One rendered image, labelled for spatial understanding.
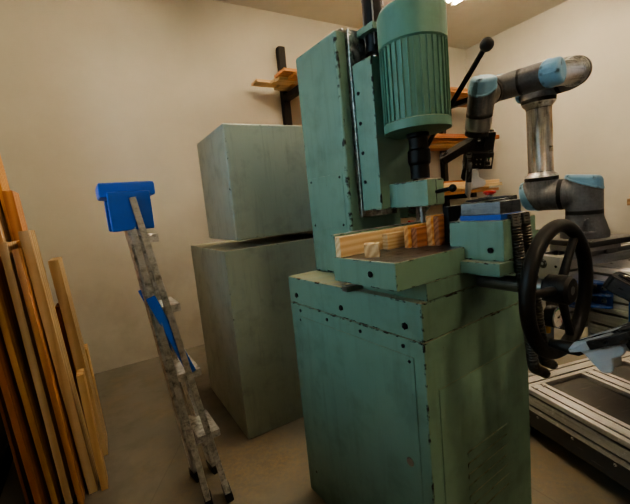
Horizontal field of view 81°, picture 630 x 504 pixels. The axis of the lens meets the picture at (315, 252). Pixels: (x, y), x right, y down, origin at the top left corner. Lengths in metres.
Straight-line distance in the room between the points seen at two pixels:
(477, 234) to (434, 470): 0.55
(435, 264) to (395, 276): 0.12
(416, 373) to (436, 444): 0.17
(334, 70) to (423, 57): 0.28
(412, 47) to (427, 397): 0.82
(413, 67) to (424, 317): 0.60
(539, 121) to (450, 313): 0.97
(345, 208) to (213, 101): 2.29
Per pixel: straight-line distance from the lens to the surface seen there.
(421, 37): 1.06
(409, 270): 0.79
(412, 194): 1.04
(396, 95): 1.03
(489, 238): 0.89
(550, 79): 1.29
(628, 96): 4.39
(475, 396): 1.06
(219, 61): 3.40
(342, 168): 1.14
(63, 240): 3.00
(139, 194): 1.28
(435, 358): 0.90
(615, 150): 4.38
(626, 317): 1.59
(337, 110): 1.16
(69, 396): 1.75
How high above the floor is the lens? 1.03
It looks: 7 degrees down
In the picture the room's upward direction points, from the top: 6 degrees counter-clockwise
